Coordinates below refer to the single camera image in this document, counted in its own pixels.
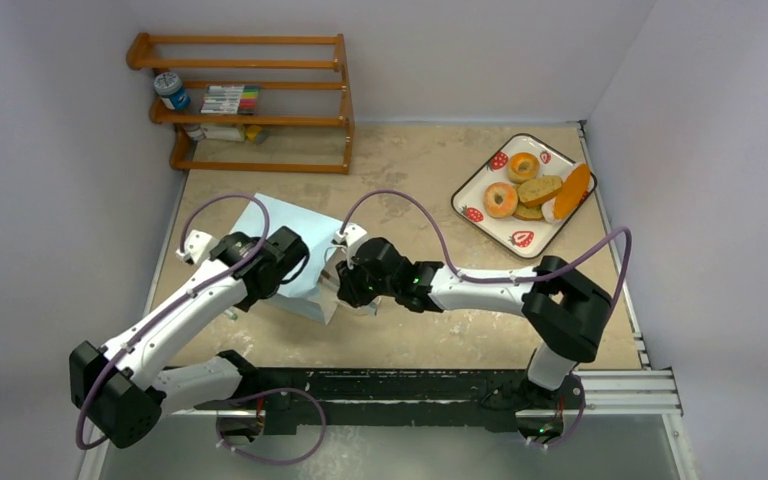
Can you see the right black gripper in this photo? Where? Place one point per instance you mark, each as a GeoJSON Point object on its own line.
{"type": "Point", "coordinates": [349, 283]}

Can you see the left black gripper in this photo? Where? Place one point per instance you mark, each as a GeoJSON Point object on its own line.
{"type": "Point", "coordinates": [247, 302]}

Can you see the light blue paper bag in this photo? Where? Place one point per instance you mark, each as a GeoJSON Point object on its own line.
{"type": "Point", "coordinates": [308, 236]}

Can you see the brown fake bread piece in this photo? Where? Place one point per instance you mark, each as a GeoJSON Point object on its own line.
{"type": "Point", "coordinates": [528, 213]}

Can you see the white orange fake bread slice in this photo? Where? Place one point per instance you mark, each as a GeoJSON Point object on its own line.
{"type": "Point", "coordinates": [573, 190]}

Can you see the metal tongs with white handle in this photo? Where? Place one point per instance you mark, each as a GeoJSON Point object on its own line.
{"type": "Point", "coordinates": [372, 308]}

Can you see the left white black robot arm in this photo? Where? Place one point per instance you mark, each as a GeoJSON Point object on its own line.
{"type": "Point", "coordinates": [172, 331]}

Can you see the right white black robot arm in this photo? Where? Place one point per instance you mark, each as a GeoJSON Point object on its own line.
{"type": "Point", "coordinates": [567, 310]}

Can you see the small yellow block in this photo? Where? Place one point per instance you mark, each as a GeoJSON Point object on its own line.
{"type": "Point", "coordinates": [256, 134]}

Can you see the small white box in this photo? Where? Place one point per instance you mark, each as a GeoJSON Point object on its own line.
{"type": "Point", "coordinates": [223, 132]}

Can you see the box of coloured markers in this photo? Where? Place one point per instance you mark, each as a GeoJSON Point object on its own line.
{"type": "Point", "coordinates": [237, 99]}

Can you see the blue lidded jar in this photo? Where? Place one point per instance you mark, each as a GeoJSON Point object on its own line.
{"type": "Point", "coordinates": [171, 90]}

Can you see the orange wooden shelf rack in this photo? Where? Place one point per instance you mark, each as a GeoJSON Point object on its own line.
{"type": "Point", "coordinates": [143, 54]}

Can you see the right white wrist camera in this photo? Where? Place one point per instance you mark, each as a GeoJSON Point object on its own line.
{"type": "Point", "coordinates": [350, 239]}

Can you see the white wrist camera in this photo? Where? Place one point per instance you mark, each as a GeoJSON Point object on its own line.
{"type": "Point", "coordinates": [350, 239]}
{"type": "Point", "coordinates": [196, 247]}

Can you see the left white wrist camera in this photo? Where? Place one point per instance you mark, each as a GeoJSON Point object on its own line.
{"type": "Point", "coordinates": [196, 247]}

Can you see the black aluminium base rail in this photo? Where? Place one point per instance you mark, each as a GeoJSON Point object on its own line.
{"type": "Point", "coordinates": [280, 400]}

